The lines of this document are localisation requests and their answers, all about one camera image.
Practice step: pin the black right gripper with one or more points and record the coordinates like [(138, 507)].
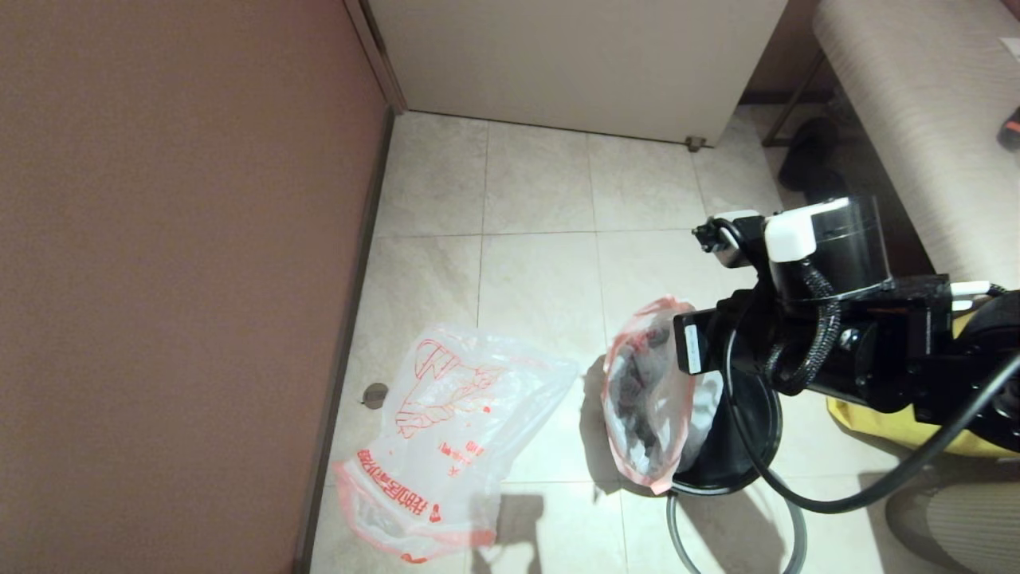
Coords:
[(717, 343)]

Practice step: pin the white red-printed plastic bag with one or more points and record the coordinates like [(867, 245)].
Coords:
[(446, 399)]

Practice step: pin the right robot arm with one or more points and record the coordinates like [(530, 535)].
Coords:
[(892, 367)]

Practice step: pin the black round trash bin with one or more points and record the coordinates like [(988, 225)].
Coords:
[(741, 446)]

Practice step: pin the yellow fabric bag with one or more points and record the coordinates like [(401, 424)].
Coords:
[(876, 422)]

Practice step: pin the small metal cabinet foot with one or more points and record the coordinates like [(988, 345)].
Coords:
[(696, 144)]

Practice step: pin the thin metal table leg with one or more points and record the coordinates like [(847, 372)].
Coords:
[(778, 125)]

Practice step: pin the ribbed cream vase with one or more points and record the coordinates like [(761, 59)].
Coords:
[(964, 534)]

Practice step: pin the white cabinet door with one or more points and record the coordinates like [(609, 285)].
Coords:
[(574, 64)]

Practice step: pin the beige woodgrain table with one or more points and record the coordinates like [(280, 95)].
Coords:
[(940, 96)]

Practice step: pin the round metal floor disc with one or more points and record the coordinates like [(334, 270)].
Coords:
[(375, 395)]

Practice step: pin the red black object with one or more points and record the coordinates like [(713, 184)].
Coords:
[(1012, 131)]

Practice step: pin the grey door frame strip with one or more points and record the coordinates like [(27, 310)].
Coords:
[(374, 49)]

